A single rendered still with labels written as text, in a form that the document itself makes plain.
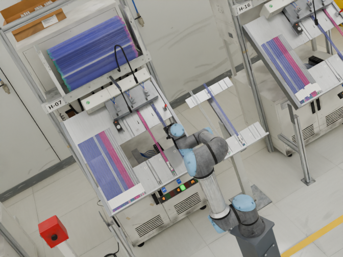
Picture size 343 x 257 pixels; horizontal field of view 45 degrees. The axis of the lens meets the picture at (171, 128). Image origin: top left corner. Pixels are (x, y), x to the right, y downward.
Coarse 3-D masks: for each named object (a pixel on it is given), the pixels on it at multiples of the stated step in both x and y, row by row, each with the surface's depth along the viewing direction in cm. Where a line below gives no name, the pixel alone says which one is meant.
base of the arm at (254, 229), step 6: (258, 216) 228; (258, 222) 228; (240, 228) 232; (246, 228) 228; (252, 228) 227; (258, 228) 228; (264, 228) 232; (246, 234) 230; (252, 234) 230; (258, 234) 229
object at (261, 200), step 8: (224, 128) 280; (224, 136) 288; (232, 160) 300; (240, 160) 299; (240, 168) 302; (240, 176) 306; (240, 184) 313; (248, 184) 312; (240, 192) 335; (248, 192) 316; (256, 192) 329; (256, 200) 322; (264, 200) 320
